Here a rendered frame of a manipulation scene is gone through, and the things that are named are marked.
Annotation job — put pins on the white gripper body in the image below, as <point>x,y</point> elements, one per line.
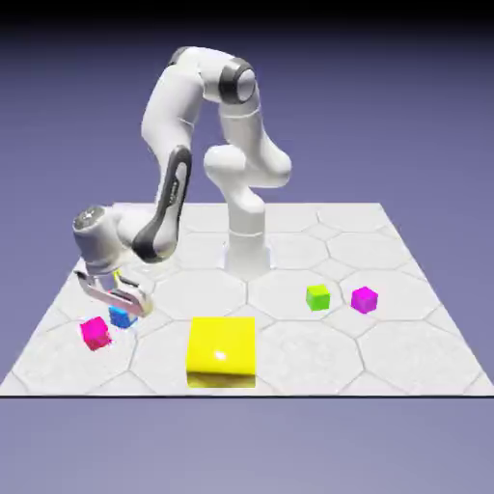
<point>115,298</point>

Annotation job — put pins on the small purple cube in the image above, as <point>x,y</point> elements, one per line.
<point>364,299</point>

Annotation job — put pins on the small pink cube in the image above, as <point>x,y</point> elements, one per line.
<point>94,332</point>

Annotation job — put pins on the large yellow box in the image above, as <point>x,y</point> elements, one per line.
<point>220,347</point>

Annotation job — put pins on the small blue cube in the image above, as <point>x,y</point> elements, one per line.
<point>121,319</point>

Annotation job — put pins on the small green cube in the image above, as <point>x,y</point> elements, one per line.
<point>317,298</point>

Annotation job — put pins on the small yellow cube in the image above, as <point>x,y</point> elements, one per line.
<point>117,276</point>

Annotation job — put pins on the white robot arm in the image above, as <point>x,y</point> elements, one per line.
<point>239,162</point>

